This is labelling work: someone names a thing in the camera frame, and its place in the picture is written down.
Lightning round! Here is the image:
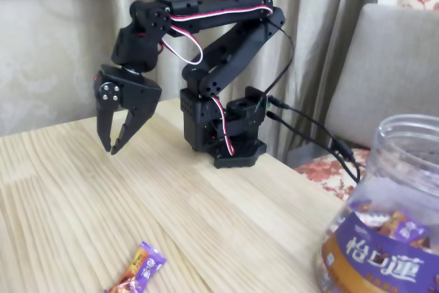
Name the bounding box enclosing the purple orange candy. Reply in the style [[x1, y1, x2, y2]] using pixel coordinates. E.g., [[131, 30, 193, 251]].
[[104, 240, 168, 293]]

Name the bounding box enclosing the white plastic bag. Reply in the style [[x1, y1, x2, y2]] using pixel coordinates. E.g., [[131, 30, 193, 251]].
[[356, 212, 388, 228]]

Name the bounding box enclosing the orange-brown snack bag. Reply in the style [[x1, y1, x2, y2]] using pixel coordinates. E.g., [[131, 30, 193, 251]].
[[379, 210, 409, 235]]

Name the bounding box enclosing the clear plastic candy jar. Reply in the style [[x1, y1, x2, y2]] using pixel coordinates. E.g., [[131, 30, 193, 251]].
[[313, 114, 439, 293]]

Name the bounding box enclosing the purple snack bag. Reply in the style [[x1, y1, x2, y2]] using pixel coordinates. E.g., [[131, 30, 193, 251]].
[[394, 220, 429, 242]]

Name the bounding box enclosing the floral seat cushion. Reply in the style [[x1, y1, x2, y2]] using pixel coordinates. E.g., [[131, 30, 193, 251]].
[[293, 148, 370, 201]]

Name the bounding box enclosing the grey fabric chair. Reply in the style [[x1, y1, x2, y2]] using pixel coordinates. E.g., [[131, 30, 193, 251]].
[[324, 3, 439, 150]]

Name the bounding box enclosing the short red white servo wire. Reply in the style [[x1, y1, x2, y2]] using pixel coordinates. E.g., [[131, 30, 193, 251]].
[[211, 95, 236, 156]]

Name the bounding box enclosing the long red white servo wire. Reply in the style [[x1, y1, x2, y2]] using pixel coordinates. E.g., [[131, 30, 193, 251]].
[[159, 0, 275, 66]]

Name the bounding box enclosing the thin black cable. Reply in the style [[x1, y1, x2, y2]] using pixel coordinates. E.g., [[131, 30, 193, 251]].
[[262, 20, 296, 102]]

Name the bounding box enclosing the plain black cable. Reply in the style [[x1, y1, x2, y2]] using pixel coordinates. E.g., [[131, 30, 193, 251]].
[[265, 110, 359, 184]]

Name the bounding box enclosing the black cable with ferrite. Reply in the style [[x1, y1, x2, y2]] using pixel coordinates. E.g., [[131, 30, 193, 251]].
[[269, 97, 361, 183]]

